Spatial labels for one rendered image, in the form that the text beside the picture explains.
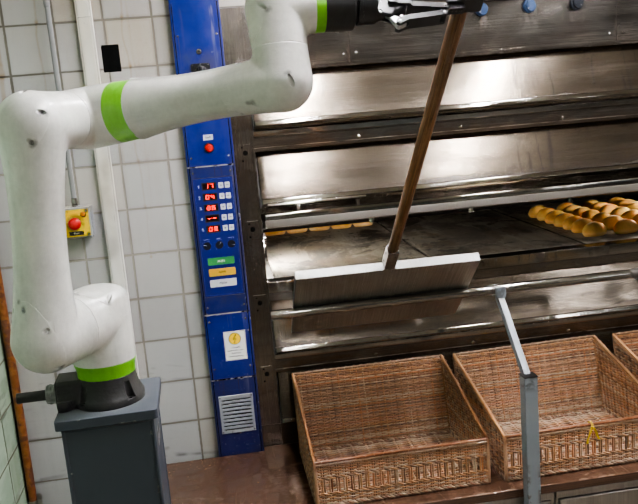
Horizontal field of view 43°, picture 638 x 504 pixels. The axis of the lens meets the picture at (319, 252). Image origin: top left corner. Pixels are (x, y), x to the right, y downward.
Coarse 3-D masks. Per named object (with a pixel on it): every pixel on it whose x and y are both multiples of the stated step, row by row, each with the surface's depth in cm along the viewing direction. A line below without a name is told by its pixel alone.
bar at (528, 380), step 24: (480, 288) 250; (504, 288) 250; (528, 288) 252; (288, 312) 242; (312, 312) 243; (336, 312) 245; (504, 312) 247; (528, 384) 233; (528, 408) 234; (528, 432) 236; (528, 456) 237; (528, 480) 239
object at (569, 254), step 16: (624, 240) 299; (480, 256) 292; (496, 256) 289; (512, 256) 289; (528, 256) 290; (544, 256) 291; (560, 256) 292; (576, 256) 293; (592, 256) 293; (272, 288) 279; (288, 288) 280
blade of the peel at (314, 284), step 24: (408, 264) 234; (432, 264) 235; (456, 264) 236; (312, 288) 236; (336, 288) 238; (360, 288) 240; (384, 288) 243; (408, 288) 245; (432, 288) 248; (456, 288) 250; (360, 312) 255; (384, 312) 258; (408, 312) 260; (432, 312) 263
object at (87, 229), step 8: (72, 208) 258; (80, 208) 258; (88, 208) 258; (72, 216) 258; (80, 216) 258; (88, 216) 259; (88, 224) 259; (72, 232) 259; (80, 232) 259; (88, 232) 259
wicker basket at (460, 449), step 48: (336, 384) 283; (384, 384) 285; (432, 384) 287; (336, 432) 282; (384, 432) 284; (432, 432) 286; (480, 432) 251; (336, 480) 241; (384, 480) 255; (432, 480) 246; (480, 480) 248
